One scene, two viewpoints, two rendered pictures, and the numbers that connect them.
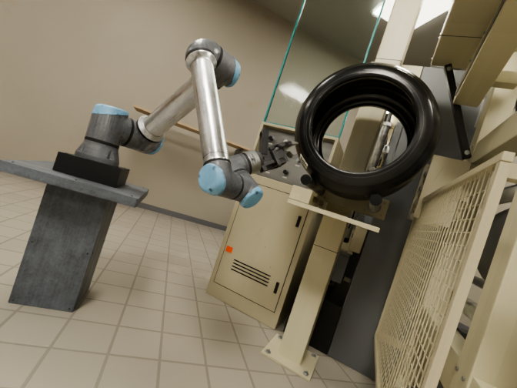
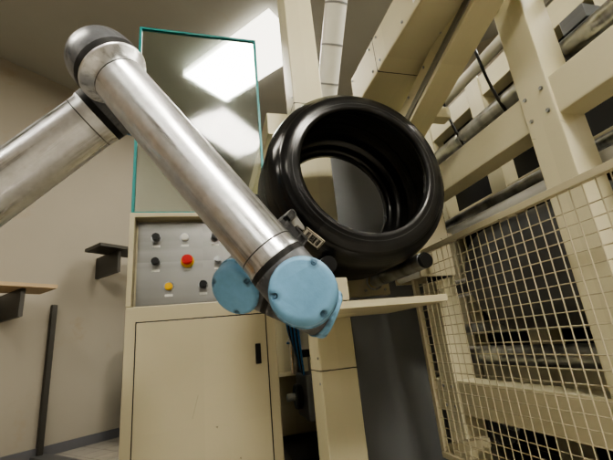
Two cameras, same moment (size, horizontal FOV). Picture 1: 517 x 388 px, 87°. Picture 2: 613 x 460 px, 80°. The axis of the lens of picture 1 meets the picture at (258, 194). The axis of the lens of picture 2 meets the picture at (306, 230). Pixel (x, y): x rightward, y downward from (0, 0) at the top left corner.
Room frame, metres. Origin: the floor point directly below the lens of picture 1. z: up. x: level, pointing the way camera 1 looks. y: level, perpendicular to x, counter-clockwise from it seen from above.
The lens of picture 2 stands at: (0.45, 0.45, 0.72)
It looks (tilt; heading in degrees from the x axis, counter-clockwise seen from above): 17 degrees up; 321
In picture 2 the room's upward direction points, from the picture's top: 6 degrees counter-clockwise
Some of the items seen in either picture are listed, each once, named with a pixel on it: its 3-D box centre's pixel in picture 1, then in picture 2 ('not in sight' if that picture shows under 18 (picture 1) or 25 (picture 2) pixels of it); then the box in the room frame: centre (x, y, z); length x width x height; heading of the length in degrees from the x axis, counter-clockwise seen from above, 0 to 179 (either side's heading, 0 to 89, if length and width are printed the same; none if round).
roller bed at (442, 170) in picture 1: (436, 193); (417, 244); (1.30, -0.80, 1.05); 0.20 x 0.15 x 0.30; 157
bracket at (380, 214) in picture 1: (345, 198); (336, 284); (1.41, -0.43, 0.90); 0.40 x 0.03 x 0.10; 67
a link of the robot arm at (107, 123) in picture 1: (109, 125); not in sight; (1.34, 0.79, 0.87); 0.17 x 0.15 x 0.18; 143
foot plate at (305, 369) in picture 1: (291, 353); not in sight; (1.49, -0.45, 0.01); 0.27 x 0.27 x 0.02; 67
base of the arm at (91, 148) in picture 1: (99, 151); not in sight; (1.33, 0.79, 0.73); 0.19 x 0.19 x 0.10
